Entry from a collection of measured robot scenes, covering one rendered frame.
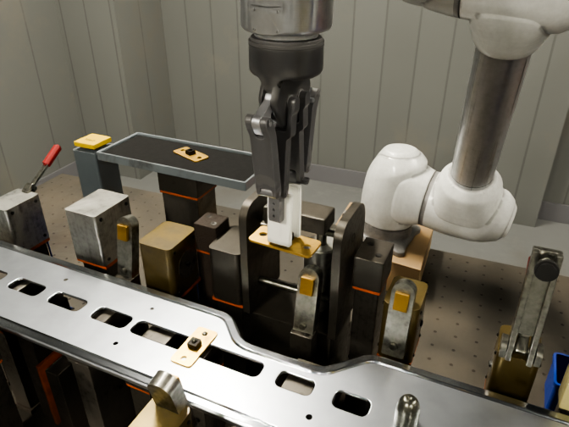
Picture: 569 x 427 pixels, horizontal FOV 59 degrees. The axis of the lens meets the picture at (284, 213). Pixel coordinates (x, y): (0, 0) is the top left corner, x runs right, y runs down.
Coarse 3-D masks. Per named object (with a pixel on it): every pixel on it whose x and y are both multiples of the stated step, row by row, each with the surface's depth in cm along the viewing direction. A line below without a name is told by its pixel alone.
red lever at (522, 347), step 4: (528, 260) 77; (520, 336) 72; (524, 336) 72; (528, 336) 72; (516, 340) 72; (520, 340) 71; (524, 340) 71; (528, 340) 71; (516, 344) 72; (520, 344) 71; (524, 344) 71; (516, 348) 71; (520, 348) 71; (524, 348) 71; (528, 348) 71; (516, 352) 72; (520, 352) 71; (524, 352) 71
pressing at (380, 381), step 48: (0, 240) 108; (0, 288) 94; (48, 288) 94; (96, 288) 94; (144, 288) 93; (48, 336) 83; (96, 336) 83; (240, 336) 82; (144, 384) 74; (192, 384) 74; (240, 384) 74; (336, 384) 74; (384, 384) 74; (432, 384) 74
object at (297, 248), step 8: (256, 232) 62; (264, 232) 63; (256, 240) 61; (264, 240) 61; (296, 240) 61; (304, 240) 61; (312, 240) 61; (280, 248) 59; (288, 248) 59; (296, 248) 59; (304, 248) 59; (312, 248) 59; (304, 256) 58
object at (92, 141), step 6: (84, 138) 117; (90, 138) 117; (96, 138) 117; (102, 138) 117; (108, 138) 118; (78, 144) 116; (84, 144) 115; (90, 144) 114; (96, 144) 115; (102, 144) 116
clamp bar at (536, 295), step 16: (544, 256) 66; (560, 256) 65; (528, 272) 67; (544, 272) 63; (528, 288) 67; (544, 288) 68; (528, 304) 69; (544, 304) 67; (528, 320) 70; (544, 320) 68; (512, 336) 70; (528, 352) 71
